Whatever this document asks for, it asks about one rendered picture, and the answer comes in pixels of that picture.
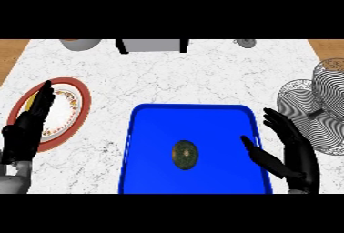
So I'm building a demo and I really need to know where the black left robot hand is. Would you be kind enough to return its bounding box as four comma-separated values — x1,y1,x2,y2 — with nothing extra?
0,79,57,166

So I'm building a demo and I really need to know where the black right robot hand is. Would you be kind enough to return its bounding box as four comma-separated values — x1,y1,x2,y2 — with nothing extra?
240,107,322,195

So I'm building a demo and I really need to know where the blue plastic tray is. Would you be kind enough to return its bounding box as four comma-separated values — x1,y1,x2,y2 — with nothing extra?
117,103,275,195

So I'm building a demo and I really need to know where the dark green round squash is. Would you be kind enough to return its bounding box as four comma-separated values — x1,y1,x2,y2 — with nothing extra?
172,139,201,171

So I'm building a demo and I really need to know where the yellow item on plate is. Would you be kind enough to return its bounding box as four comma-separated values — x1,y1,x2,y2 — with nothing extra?
24,93,37,112

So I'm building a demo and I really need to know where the red-rimmed white patterned plate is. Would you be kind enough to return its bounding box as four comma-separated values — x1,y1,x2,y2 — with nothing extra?
6,76,93,154

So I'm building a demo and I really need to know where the grey round pot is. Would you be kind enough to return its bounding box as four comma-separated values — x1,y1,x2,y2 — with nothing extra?
59,39,104,52

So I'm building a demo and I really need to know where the small grey round object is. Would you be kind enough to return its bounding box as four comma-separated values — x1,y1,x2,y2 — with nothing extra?
235,39,259,48

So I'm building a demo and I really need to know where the grey appliance with black legs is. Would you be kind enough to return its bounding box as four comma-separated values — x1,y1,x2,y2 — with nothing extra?
114,39,191,55

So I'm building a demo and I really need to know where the tiered wire basket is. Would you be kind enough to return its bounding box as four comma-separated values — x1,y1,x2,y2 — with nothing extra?
276,57,344,157

